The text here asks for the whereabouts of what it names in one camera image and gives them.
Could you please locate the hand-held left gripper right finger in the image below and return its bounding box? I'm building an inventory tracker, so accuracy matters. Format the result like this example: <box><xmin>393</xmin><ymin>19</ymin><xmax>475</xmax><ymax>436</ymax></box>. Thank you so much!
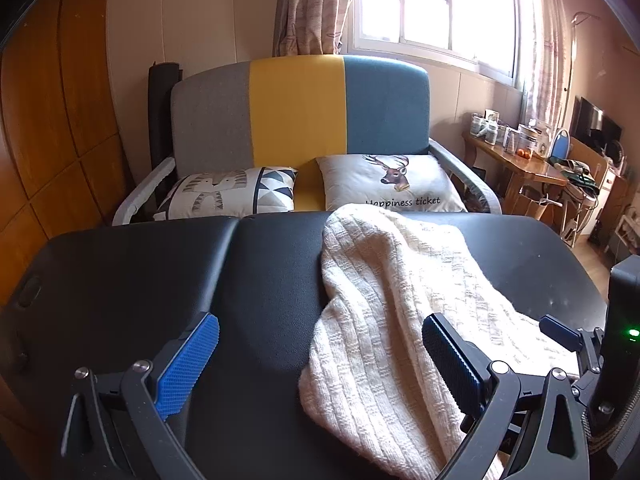
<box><xmin>421</xmin><ymin>312</ymin><xmax>591</xmax><ymax>480</ymax></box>

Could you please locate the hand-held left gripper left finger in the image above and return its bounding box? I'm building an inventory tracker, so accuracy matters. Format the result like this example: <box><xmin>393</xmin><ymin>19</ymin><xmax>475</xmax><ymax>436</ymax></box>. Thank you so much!
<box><xmin>60</xmin><ymin>311</ymin><xmax>221</xmax><ymax>480</ymax></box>

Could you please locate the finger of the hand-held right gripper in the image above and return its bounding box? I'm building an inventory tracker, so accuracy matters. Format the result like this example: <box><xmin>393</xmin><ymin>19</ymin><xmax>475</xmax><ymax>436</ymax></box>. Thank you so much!
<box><xmin>540</xmin><ymin>315</ymin><xmax>608</xmax><ymax>406</ymax></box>

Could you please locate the cream knitted sweater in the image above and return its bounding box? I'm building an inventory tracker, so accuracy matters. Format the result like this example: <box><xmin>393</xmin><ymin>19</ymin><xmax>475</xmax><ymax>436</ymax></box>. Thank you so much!
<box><xmin>298</xmin><ymin>203</ymin><xmax>581</xmax><ymax>480</ymax></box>

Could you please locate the wooden desk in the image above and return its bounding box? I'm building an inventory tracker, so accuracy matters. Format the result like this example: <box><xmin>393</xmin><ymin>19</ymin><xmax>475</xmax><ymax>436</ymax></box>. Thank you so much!
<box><xmin>462</xmin><ymin>132</ymin><xmax>571</xmax><ymax>221</ymax></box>

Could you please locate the blue chair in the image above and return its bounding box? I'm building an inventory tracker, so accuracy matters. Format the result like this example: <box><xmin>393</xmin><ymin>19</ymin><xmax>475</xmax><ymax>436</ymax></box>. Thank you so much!
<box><xmin>550</xmin><ymin>128</ymin><xmax>572</xmax><ymax>161</ymax></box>

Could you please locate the geometric print pillow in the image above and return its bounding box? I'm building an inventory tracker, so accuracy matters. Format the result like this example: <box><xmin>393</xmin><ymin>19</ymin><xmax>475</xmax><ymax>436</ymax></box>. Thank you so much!
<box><xmin>152</xmin><ymin>166</ymin><xmax>299</xmax><ymax>222</ymax></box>

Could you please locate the black monitor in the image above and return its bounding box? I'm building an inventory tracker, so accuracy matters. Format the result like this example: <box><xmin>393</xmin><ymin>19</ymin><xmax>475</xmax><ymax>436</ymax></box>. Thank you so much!
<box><xmin>570</xmin><ymin>96</ymin><xmax>623</xmax><ymax>148</ymax></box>

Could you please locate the deer print pillow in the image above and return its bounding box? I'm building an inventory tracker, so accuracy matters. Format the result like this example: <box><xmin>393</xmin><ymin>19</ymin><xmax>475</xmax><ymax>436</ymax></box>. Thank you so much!
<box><xmin>316</xmin><ymin>154</ymin><xmax>468</xmax><ymax>212</ymax></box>

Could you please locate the group of jars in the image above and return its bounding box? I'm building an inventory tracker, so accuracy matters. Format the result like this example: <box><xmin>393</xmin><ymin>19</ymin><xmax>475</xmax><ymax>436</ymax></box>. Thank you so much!
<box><xmin>470</xmin><ymin>109</ymin><xmax>552</xmax><ymax>157</ymax></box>

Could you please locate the metal floor stand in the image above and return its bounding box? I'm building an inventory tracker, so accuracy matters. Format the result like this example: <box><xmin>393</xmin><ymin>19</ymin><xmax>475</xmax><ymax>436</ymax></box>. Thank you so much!
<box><xmin>565</xmin><ymin>10</ymin><xmax>601</xmax><ymax>131</ymax></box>

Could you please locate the black rolled mat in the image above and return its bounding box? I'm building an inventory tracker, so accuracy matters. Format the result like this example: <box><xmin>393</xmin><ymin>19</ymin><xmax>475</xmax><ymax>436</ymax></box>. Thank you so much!
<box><xmin>147</xmin><ymin>62</ymin><xmax>182</xmax><ymax>196</ymax></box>

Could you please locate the sheer pink curtain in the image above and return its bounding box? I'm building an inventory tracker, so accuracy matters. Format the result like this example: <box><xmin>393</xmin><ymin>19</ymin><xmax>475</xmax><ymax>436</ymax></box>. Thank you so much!
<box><xmin>515</xmin><ymin>0</ymin><xmax>576</xmax><ymax>133</ymax></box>

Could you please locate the grey yellow blue sofa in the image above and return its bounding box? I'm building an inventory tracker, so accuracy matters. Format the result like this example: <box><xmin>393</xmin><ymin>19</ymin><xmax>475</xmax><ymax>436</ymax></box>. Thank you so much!
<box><xmin>112</xmin><ymin>55</ymin><xmax>503</xmax><ymax>226</ymax></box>

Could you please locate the white framed window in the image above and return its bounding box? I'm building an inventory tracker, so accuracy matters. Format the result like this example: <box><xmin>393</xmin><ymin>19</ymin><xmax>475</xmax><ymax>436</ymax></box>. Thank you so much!
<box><xmin>350</xmin><ymin>0</ymin><xmax>526</xmax><ymax>86</ymax></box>

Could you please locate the patterned beige curtain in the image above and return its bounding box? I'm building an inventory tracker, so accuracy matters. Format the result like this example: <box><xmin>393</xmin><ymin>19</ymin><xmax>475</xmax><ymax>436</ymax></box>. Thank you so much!
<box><xmin>272</xmin><ymin>0</ymin><xmax>361</xmax><ymax>57</ymax></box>

